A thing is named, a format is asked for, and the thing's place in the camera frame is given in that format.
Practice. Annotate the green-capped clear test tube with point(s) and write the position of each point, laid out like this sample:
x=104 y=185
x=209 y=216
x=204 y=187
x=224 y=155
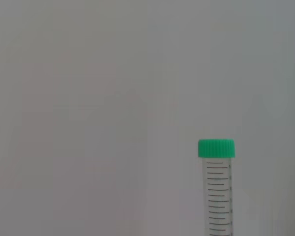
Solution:
x=216 y=148

